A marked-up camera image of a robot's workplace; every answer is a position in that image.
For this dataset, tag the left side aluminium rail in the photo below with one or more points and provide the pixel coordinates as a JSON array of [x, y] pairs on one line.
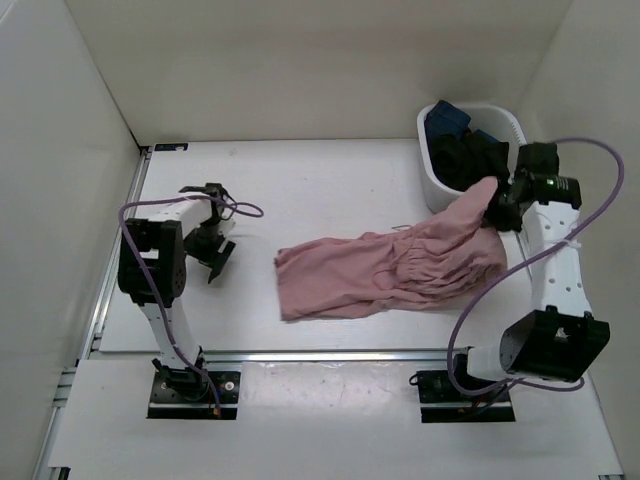
[[94, 327]]

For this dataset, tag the blue folded garment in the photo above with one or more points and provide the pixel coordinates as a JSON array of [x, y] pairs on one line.
[[444, 121]]

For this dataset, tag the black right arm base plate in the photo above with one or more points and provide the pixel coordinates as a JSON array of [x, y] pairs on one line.
[[441, 403]]

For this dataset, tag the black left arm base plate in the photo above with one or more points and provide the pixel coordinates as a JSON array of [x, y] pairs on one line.
[[193, 399]]

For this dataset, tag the white plastic basket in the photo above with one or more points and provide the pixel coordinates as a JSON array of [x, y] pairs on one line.
[[496, 121]]

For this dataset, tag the aluminium table frame rail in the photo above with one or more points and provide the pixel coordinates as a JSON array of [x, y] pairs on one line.
[[403, 355]]

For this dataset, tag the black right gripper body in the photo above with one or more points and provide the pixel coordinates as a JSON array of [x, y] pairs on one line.
[[503, 216]]

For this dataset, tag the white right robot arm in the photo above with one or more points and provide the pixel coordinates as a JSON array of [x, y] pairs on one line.
[[559, 338]]

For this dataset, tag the blue label sticker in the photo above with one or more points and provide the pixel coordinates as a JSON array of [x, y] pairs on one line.
[[171, 147]]

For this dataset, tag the black folded garment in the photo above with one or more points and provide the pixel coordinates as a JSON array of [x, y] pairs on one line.
[[459, 166]]

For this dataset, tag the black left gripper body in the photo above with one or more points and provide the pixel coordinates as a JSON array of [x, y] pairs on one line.
[[203, 243]]

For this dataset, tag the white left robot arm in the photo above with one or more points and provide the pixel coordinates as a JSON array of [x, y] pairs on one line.
[[157, 238]]

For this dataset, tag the pink trousers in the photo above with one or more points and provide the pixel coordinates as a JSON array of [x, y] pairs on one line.
[[428, 265]]

